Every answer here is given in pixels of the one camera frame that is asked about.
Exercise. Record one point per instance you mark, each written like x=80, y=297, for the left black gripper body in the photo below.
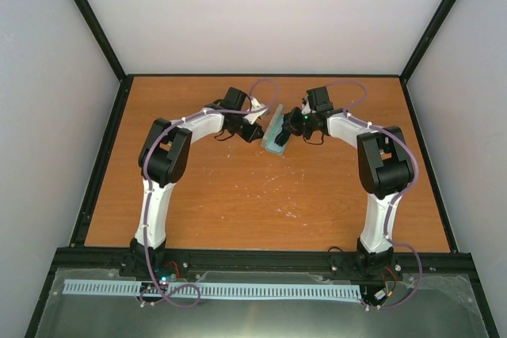
x=246, y=135

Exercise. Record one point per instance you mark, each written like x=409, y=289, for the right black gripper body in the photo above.
x=303, y=126

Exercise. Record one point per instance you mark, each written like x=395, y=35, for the grey glasses case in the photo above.
x=274, y=127

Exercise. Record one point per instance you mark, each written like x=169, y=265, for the black sunglasses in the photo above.
x=282, y=137

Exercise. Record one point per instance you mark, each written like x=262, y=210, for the light blue cleaning cloth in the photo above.
x=274, y=148

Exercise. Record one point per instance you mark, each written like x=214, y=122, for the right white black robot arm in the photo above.
x=386, y=165

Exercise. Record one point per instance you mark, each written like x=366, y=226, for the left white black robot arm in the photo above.
x=165, y=153

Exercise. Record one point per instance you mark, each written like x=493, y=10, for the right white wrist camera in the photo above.
x=305, y=107

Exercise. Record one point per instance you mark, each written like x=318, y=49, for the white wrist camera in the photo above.
x=257, y=110
x=305, y=107

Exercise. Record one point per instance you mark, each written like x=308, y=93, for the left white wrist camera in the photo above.
x=257, y=110

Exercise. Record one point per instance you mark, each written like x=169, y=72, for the light blue cable duct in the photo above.
x=219, y=291

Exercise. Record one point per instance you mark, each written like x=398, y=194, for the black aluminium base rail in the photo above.
x=192, y=262

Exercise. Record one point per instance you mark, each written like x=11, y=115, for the right black frame post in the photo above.
x=437, y=20

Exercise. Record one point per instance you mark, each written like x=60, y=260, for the black frame post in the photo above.
x=437, y=20
x=94, y=25

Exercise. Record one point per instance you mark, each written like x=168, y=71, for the left black frame post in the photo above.
x=94, y=25

